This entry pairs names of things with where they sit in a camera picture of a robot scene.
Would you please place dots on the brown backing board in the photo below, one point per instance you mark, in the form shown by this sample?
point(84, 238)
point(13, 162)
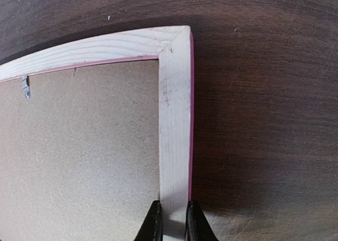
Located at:
point(79, 158)

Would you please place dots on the pink wooden picture frame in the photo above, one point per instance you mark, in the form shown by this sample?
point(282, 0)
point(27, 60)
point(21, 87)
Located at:
point(173, 47)

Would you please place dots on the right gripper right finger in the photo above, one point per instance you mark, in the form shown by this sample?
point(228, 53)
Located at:
point(197, 226)

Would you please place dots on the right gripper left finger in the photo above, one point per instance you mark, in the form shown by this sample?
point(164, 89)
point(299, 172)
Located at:
point(152, 226)

